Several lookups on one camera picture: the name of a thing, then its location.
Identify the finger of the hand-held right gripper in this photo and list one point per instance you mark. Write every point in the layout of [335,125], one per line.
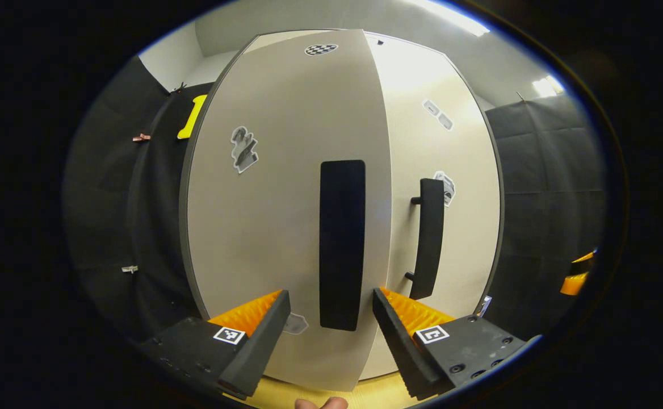
[584,264]
[575,284]

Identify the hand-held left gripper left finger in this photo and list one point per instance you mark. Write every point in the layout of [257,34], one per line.
[257,346]

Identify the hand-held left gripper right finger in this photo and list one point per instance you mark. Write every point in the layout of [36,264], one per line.
[402,346]

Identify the white cabinet door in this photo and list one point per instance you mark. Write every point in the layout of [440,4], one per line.
[422,142]
[275,199]

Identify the black backdrop cloth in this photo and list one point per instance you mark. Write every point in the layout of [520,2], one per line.
[541,199]

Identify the silver clip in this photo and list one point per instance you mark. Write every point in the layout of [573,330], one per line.
[129,268]

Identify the black clip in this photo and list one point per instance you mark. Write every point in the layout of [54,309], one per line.
[520,96]
[179,88]

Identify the short ceiling light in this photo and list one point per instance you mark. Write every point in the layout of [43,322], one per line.
[547,86]

